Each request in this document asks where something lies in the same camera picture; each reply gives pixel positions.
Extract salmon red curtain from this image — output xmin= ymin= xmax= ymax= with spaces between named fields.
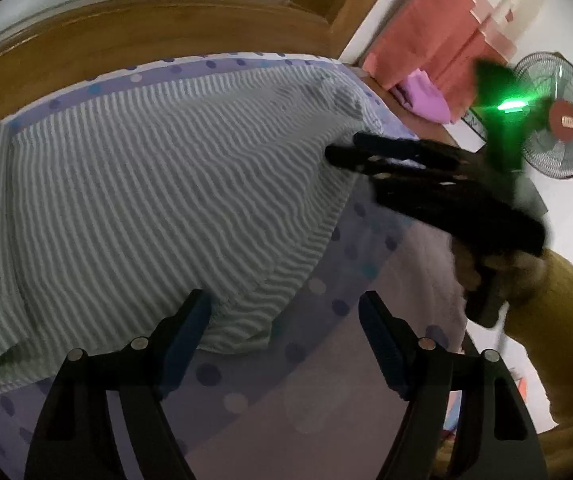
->
xmin=363 ymin=0 xmax=523 ymax=112

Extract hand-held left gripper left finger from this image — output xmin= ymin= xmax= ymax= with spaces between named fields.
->
xmin=24 ymin=289 xmax=213 ymax=480

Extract person's right hand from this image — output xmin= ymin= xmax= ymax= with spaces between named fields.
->
xmin=453 ymin=247 xmax=551 ymax=312

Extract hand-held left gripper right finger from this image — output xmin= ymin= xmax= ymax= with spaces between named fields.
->
xmin=357 ymin=290 xmax=549 ymax=480

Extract purple polka dot bedsheet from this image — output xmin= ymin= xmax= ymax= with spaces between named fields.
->
xmin=0 ymin=51 xmax=472 ymax=480

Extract standing electric fan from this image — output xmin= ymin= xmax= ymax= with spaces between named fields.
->
xmin=513 ymin=50 xmax=573 ymax=182

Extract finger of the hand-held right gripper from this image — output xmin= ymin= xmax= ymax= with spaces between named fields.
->
xmin=353 ymin=131 xmax=464 ymax=163
xmin=324 ymin=144 xmax=419 ymax=178

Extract wooden window ledge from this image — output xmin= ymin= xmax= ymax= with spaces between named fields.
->
xmin=0 ymin=0 xmax=353 ymax=137

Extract grey white striped shirt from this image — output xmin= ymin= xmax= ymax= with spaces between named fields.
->
xmin=0 ymin=66 xmax=383 ymax=402

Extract pink cloth item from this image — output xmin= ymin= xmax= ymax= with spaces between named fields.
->
xmin=390 ymin=66 xmax=453 ymax=124

